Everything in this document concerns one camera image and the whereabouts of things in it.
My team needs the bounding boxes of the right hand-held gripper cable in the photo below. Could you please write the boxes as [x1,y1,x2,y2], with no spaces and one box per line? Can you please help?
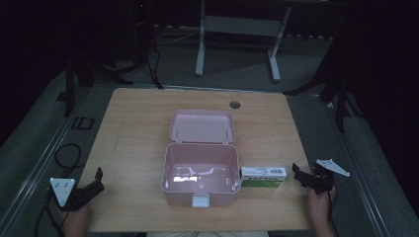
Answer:
[326,189,341,237]

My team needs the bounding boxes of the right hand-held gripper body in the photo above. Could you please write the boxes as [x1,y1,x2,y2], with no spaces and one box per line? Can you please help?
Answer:
[308,158,351,196]

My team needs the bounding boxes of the black cable loop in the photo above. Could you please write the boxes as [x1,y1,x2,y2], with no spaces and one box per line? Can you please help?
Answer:
[53,143,86,171]

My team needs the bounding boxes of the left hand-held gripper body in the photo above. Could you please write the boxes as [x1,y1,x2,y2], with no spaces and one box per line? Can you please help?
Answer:
[49,177,99,212]

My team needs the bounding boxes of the white and green medicine box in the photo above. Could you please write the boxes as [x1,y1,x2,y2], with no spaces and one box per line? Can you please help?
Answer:
[239,165,288,190]

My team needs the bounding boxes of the pink plastic storage box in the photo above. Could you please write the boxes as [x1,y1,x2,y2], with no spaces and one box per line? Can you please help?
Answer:
[160,109,241,209]

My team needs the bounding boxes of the person's right hand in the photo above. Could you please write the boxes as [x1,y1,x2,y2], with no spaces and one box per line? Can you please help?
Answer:
[305,185,338,225]

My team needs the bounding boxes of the hand-held gripper cable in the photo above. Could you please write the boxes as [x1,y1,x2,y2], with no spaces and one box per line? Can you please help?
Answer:
[326,189,341,237]
[34,189,67,237]

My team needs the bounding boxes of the black tripod stand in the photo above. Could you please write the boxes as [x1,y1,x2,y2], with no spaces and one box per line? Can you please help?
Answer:
[63,48,139,119]
[282,48,365,133]

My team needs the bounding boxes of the white metal table frame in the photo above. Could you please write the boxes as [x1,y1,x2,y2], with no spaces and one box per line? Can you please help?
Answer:
[194,0,293,83]

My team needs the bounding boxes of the black hanging cables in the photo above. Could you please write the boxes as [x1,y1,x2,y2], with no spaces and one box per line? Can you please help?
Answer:
[143,33,165,91]

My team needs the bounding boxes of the person's left hand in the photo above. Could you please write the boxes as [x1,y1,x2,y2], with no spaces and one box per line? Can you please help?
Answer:
[60,202,92,237]

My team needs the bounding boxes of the left hand-held gripper cable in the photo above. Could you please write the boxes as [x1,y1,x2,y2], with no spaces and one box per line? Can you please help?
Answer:
[34,189,67,237]

